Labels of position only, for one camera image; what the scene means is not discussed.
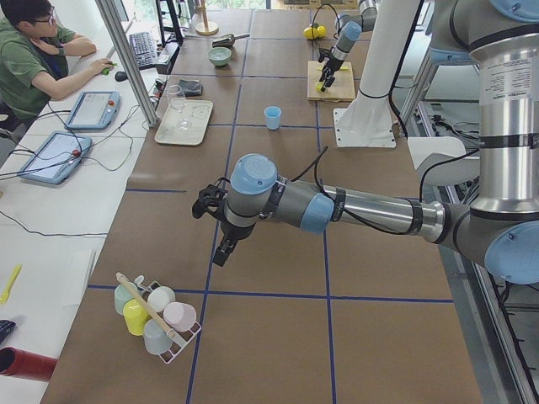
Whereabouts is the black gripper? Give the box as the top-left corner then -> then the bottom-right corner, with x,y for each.
319,46 -> 346,88
212,221 -> 255,267

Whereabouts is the light blue plastic cup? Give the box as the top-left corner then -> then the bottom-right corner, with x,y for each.
264,105 -> 281,130

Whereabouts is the pink cup in rack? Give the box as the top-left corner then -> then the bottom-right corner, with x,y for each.
163,301 -> 197,332

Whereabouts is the white cup in rack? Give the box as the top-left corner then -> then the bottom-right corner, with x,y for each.
147,286 -> 175,313

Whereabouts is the yellow cup in rack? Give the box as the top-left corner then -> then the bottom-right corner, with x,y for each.
122,299 -> 150,336

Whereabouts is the green cup in rack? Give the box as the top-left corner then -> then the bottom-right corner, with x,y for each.
114,284 -> 133,316

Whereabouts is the grey cup in rack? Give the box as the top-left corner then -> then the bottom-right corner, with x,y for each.
143,319 -> 173,355

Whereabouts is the yellow plastic knife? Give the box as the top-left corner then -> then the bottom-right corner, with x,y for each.
316,64 -> 350,73

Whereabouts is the wooden cutting board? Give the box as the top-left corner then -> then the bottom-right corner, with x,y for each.
307,60 -> 355,103

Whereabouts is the metal ice scoop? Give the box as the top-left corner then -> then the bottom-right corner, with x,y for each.
211,33 -> 250,48

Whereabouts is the green bowl with ice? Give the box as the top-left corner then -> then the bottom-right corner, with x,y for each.
207,46 -> 232,67

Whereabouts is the cream bear tray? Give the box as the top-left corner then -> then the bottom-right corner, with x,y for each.
154,100 -> 213,146

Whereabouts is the wooden mug tree stand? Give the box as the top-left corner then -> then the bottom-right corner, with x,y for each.
195,0 -> 219,36

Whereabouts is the grey folded cloth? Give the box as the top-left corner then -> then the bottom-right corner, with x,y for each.
178,79 -> 203,97

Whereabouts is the clear wine glass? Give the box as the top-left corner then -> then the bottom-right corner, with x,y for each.
166,84 -> 189,130

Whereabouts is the black keyboard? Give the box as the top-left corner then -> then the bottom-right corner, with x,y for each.
129,32 -> 157,70

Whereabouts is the lower blue teach pendant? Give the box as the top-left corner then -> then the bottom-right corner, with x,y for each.
18,130 -> 93,185

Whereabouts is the blue teach pendant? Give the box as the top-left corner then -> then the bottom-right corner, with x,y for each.
64,91 -> 120,130
18,130 -> 93,185

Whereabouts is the upper blue teach pendant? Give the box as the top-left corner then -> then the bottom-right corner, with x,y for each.
64,91 -> 120,130

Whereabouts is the black computer mouse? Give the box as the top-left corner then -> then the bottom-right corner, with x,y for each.
115,71 -> 127,82

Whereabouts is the yellow spatula on desk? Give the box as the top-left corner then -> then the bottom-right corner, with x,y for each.
0,264 -> 22,304

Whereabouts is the red bottle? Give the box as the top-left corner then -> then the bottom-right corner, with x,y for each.
1,347 -> 57,382

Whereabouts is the person in green shirt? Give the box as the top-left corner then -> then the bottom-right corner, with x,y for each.
1,1 -> 114,121

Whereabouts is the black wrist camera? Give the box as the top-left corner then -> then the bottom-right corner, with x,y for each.
191,178 -> 227,221
318,48 -> 331,63

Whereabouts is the wooden rack handle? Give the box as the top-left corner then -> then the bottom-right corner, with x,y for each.
115,272 -> 178,340

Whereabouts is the white wire cup rack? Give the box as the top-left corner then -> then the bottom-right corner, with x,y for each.
135,275 -> 201,364

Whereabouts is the aluminium frame post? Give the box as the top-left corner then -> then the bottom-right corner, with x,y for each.
95,0 -> 158,128

